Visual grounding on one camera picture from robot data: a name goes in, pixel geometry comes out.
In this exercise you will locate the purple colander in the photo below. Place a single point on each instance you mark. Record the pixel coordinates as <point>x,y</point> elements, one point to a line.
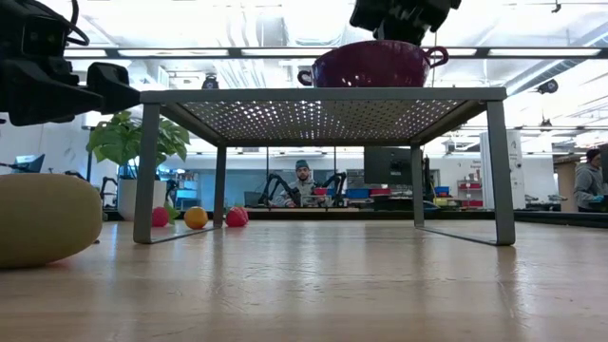
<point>375,66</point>

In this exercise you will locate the white banner stand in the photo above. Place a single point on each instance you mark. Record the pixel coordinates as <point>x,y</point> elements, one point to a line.
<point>503,171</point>

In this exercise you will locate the red storage bin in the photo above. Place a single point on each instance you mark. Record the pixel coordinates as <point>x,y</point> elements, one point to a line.
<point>380,191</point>

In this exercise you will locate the green plant in white pot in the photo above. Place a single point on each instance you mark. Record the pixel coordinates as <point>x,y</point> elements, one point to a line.
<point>114,140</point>

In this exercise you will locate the small orange fruit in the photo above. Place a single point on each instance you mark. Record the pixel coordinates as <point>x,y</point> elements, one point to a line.
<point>196,218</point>

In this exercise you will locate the small tilted computer screen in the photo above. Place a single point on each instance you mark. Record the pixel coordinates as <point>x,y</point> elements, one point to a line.
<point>31,163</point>

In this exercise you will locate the red strawberry with green leaves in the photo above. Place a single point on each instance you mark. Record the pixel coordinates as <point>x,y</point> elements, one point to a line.
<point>236,217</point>
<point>161,217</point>

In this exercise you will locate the grey perforated metal shelf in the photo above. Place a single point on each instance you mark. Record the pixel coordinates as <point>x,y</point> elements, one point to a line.
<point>323,94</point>

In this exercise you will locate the blue storage bin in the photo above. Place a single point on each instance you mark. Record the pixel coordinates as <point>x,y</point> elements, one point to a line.
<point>357,193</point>
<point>442,190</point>

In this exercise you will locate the black ceiling camera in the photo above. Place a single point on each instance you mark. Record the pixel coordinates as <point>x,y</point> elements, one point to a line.
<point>548,86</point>
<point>210,83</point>

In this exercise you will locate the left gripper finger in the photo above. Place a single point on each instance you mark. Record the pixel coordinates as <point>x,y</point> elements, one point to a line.
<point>43,93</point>
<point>114,89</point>

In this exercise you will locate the wooden cabinet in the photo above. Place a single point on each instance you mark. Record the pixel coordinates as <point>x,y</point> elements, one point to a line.
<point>565,180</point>

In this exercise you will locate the person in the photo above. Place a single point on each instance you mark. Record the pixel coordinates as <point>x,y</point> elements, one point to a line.
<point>303,183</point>
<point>588,183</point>

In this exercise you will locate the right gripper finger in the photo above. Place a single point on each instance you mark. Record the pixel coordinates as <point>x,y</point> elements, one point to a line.
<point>392,34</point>
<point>414,37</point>

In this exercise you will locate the black monitor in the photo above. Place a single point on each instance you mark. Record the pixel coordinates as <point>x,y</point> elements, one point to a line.
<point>387,165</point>

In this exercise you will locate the long ceiling light fixture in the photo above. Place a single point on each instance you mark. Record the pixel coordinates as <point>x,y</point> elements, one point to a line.
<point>190,52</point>

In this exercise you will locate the brown kiwi fruit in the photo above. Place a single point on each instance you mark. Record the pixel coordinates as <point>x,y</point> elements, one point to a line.
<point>43,218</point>

